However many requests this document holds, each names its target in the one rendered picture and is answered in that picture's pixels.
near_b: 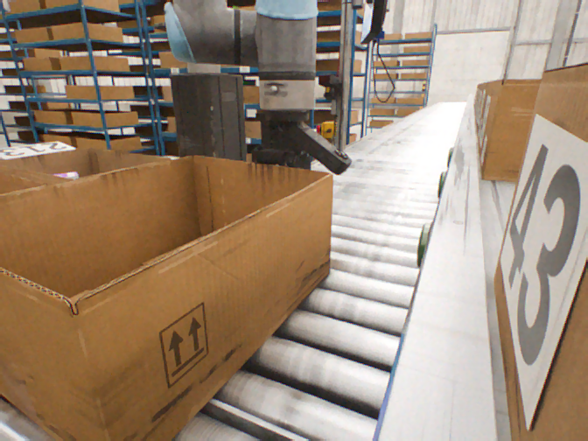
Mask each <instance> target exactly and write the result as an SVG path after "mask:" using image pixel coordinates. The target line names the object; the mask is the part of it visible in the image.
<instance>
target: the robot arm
mask: <svg viewBox="0 0 588 441"><path fill-rule="evenodd" d="M317 15H318V8H317V0H256V4H255V10H239V9H229V8H227V0H173V3H172V2H167V3H166V4H165V5H164V20H165V27H166V32H168V38H169V42H170V46H171V51H172V54H173V56H174V57H175V59H176V60H179V62H185V63H193V64H194V65H198V64H210V65H229V66H234V65H236V66H240V67H258V81H260V108H261V109H268V110H269V111H265V112H262V113H255V121H256V122H261V130H262V145H259V146H257V148H255V149H253V150H251V156H252V163H255V159H256V160H257V163H260V164H267V165H281V166H282V167H289V168H297V169H304V170H310V169H311V156H312V157H313V158H316V159H317V160H318V161H319V162H320V163H321V164H322V165H324V166H325V168H326V169H327V170H328V171H329V172H331V173H332V174H335V175H337V176H339V175H341V174H342V173H344V172H346V170H347V168H348V166H349V165H351V164H352V162H353V160H352V159H351V158H349V156H348V155H347V154H346V153H344V152H343V150H341V149H339V148H337V147H335V146H334V145H333V144H331V143H329V142H327V141H326V140H325V139H324V138H323V137H322V136H320V135H319V134H318V132H316V131H315V130H314V129H311V128H310V127H308V126H307V125H306V124H305V123H303V122H299V121H307V120H308V115H309V111H306V110H307V109H314V108H315V94H316V81H315V80H316V32H317Z"/></svg>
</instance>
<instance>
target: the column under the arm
mask: <svg viewBox="0 0 588 441"><path fill-rule="evenodd" d="M170 76H171V78H170V82H171V97H172V104H173V112H174V115H175V118H174V119H175V124H176V128H177V136H178V151H179V158H185V157H193V158H194V157H195V156H199V157H207V158H222V159H230V160H238V161H245V162H247V146H246V128H245V109H244V91H243V78H242V76H241V75H234V74H228V73H171V74H170Z"/></svg>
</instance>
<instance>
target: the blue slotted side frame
mask: <svg viewBox="0 0 588 441"><path fill-rule="evenodd" d="M457 140H458V138H457ZM457 140H456V144H457ZM456 144H454V147H456ZM454 147H453V151H454ZM453 151H452V154H453ZM452 154H451V160H450V163H449V167H448V170H447V173H446V177H445V181H444V186H442V189H441V193H440V197H439V200H438V203H437V210H436V212H435V216H434V220H433V222H432V226H431V230H430V233H429V235H428V239H427V242H426V246H425V250H424V252H423V258H422V262H421V265H420V269H419V271H418V275H417V280H416V285H415V288H414V291H413V294H411V296H412V298H411V299H410V302H409V308H408V310H407V315H406V318H405V321H404V324H403V328H402V334H401V338H400V340H399V345H398V348H397V351H396V354H395V361H394V364H393V367H392V370H391V375H390V377H389V378H388V384H387V387H386V391H385V394H384V397H383V400H382V405H381V410H380V414H379V417H378V421H377V424H376V427H375V431H374V437H373V440H372V441H377V440H378V437H379V434H380V430H381V426H382V420H383V417H384V412H385V409H386V406H388V405H387V403H388V402H389V395H390V391H391V389H392V384H393V380H394V377H395V374H396V367H397V363H398V360H399V356H400V352H401V349H402V345H403V339H404V335H405V332H406V329H407V324H408V321H409V318H410V314H411V311H412V307H413V304H414V300H415V297H416V293H417V286H418V283H419V280H420V276H421V272H422V268H423V266H424V258H425V255H426V252H427V248H428V245H430V242H429V241H430V240H431V235H432V231H433V228H434V223H435V220H436V217H437V213H438V206H439V203H440V200H441V196H442V191H443V190H444V189H445V182H446V179H447V175H448V171H449V168H450V164H451V161H452Z"/></svg>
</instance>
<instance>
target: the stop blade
mask: <svg viewBox="0 0 588 441"><path fill-rule="evenodd" d="M199 412H201V413H204V414H206V415H208V416H210V417H211V418H212V419H216V420H218V421H220V422H222V423H224V424H227V425H229V426H232V427H234V428H236V429H238V430H240V431H243V433H245V434H249V435H250V436H252V437H254V438H258V439H260V440H262V441H311V440H307V439H305V438H303V437H300V436H298V435H295V434H292V432H290V431H287V430H285V429H282V428H280V427H278V426H275V425H273V424H271V423H267V422H265V421H263V420H260V418H258V417H256V416H252V415H250V414H248V413H245V412H243V411H240V410H238V409H236V408H233V407H231V406H228V405H226V404H225V403H224V402H220V401H218V400H216V399H213V398H211V399H210V400H209V401H208V402H207V403H206V405H205V406H204V407H203V408H202V409H201V410H200V411H199Z"/></svg>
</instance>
